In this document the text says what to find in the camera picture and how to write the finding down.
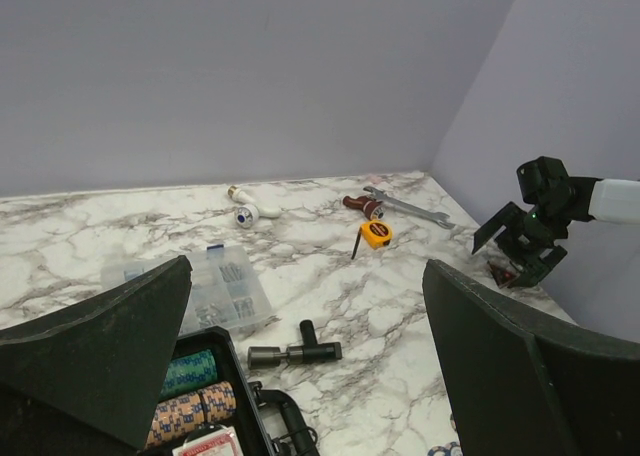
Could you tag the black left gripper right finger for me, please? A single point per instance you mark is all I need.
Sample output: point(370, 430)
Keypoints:
point(523, 382)

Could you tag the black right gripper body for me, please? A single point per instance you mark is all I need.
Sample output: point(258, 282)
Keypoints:
point(557, 199)

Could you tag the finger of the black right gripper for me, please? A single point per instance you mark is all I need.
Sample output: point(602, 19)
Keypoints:
point(506, 217)

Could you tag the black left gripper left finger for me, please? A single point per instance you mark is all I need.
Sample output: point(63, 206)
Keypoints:
point(86, 379)

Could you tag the red triangular dealer chip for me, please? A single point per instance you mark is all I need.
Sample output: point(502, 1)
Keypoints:
point(502, 276)

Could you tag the black poker set case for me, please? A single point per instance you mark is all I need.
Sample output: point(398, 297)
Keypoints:
point(267, 422)

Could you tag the red playing card deck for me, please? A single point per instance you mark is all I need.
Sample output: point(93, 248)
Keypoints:
point(221, 442)

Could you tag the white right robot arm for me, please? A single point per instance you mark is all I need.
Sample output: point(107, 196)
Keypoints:
point(612, 201)

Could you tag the silver open-end wrench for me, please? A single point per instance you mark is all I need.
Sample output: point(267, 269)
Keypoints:
point(440, 218)

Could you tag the white poker chip pair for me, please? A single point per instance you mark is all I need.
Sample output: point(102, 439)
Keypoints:
point(448, 449)

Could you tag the green poker chip row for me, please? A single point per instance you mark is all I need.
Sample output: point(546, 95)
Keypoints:
point(189, 373)

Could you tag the orange poker chip row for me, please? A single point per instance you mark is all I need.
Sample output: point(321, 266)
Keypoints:
point(179, 416)

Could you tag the yellow tape measure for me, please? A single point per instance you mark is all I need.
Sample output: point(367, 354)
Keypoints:
point(376, 233)

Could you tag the black pencil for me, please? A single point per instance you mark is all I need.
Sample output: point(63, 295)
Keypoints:
point(356, 244)

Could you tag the clear plastic organizer box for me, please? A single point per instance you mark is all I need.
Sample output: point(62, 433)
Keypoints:
point(225, 292)

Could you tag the black T-shaped pipe fitting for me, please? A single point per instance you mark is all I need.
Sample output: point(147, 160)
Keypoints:
point(309, 352)

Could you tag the brown handled tool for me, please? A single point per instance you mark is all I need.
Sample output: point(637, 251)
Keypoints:
point(371, 208)

